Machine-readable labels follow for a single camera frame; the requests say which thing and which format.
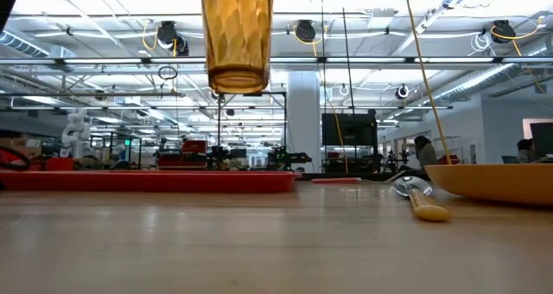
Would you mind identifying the red-handled metal fork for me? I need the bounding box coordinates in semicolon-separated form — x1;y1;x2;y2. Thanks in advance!
310;176;390;185

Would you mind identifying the amber faceted plastic cup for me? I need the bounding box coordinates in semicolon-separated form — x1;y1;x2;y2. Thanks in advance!
200;0;277;95

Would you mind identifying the yellow-handled metal spoon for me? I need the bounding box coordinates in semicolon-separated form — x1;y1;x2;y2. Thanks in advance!
391;175;453;223

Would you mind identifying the red plastic tray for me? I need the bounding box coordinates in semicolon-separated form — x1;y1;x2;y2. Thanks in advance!
0;169;299;195

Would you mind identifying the black robot with green light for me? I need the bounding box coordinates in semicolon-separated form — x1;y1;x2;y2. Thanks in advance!
266;146;313;170

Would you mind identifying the white building pillar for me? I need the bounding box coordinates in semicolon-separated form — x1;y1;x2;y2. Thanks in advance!
286;71;323;174

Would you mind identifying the large black display screen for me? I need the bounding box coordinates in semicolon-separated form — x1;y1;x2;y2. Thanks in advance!
321;112;378;147

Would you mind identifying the red tool box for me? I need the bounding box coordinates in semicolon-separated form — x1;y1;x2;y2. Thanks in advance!
181;139;208;155

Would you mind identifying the person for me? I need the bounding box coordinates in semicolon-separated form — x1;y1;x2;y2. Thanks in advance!
412;135;441;170
516;137;539;164

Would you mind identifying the red storage bin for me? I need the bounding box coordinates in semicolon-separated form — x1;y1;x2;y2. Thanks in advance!
44;157;75;172

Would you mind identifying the brown cardboard box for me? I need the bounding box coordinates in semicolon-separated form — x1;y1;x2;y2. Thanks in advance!
0;137;43;157

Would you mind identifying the dark computer monitor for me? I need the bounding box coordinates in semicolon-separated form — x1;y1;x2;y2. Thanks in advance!
529;121;553;159

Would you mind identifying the black metal frame stand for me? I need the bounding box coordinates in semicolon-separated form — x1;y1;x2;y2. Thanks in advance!
217;90;289;159

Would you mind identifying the thin yellow hanging cable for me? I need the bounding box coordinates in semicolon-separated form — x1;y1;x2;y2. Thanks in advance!
317;64;349;175

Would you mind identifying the black hanging cable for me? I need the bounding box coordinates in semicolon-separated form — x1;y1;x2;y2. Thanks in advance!
338;0;359;161

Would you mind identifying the black coiled cable loop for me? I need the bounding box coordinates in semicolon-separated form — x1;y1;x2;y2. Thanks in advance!
157;65;179;81

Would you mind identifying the thick yellow hanging cable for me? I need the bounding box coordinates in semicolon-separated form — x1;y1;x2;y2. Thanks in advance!
402;0;453;165

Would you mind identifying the long silver ventilation duct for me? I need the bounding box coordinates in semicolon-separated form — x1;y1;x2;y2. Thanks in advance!
425;34;553;107

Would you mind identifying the short silver ventilation duct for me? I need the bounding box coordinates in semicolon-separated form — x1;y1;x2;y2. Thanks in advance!
0;29;77;73

